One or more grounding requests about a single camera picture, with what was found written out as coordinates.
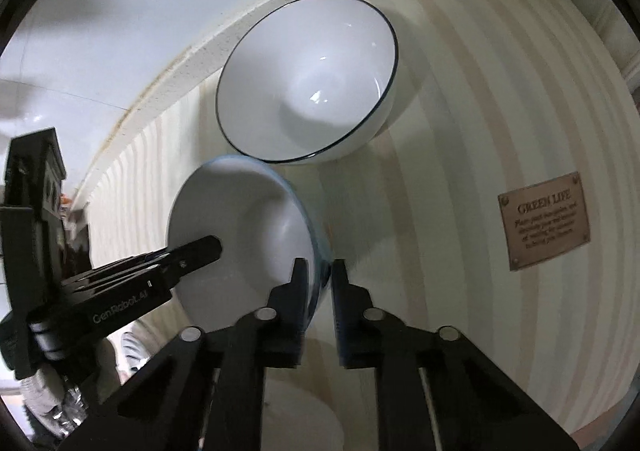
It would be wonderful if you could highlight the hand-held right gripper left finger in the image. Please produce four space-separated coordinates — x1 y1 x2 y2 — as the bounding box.
55 258 308 451

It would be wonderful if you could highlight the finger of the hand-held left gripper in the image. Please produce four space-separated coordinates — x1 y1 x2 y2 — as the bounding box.
62 235 223 299

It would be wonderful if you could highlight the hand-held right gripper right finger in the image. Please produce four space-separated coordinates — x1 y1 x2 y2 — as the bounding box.
331 259 581 451

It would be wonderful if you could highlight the white bowl with blue pattern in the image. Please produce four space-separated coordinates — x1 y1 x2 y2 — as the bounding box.
167 156 332 332

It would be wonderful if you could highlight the white plate with blue stripes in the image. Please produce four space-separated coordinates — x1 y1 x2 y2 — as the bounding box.
107 321 161 377

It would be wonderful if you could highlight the white bowl with dark rim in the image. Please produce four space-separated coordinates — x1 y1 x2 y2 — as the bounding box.
216 0 399 164

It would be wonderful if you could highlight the striped cat-print tablecloth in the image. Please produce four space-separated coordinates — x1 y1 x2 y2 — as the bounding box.
75 0 640 451

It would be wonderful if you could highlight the brown label patch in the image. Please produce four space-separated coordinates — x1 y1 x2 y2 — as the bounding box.
497 172 591 272

